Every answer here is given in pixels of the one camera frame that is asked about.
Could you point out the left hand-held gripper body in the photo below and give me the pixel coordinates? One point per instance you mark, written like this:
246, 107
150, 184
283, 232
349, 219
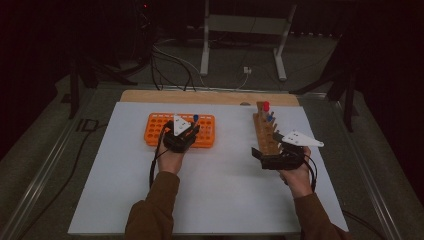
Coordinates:
178, 141

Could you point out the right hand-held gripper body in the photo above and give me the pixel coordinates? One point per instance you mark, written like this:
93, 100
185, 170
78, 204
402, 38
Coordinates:
283, 160

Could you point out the blue-capped clear test tube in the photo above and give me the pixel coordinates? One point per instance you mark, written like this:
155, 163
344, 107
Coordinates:
196, 117
270, 118

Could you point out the wooden test tube rack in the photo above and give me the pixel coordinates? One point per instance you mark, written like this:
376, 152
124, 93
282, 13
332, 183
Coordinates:
265, 136

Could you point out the orange plastic tube rack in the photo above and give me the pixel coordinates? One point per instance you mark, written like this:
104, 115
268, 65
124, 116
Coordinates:
155, 130

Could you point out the red-capped clear test tube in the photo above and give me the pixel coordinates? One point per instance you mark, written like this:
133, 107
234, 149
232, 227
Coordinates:
266, 109
265, 104

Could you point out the person's left hand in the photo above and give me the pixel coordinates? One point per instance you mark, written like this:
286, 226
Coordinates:
170, 161

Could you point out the person's right hand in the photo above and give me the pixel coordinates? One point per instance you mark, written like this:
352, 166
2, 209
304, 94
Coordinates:
298, 181

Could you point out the white table sheet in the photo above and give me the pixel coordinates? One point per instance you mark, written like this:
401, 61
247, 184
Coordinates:
226, 186

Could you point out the small grey disc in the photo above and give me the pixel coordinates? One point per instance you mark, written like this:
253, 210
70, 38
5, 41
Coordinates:
245, 103

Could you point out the black tripod stand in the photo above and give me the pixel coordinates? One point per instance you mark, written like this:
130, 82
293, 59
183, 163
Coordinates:
349, 100
74, 93

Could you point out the grey metal stand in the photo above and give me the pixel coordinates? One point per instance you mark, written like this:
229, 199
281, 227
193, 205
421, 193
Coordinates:
246, 24

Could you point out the dark equipment with red light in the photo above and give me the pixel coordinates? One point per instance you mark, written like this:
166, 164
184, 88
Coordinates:
145, 5

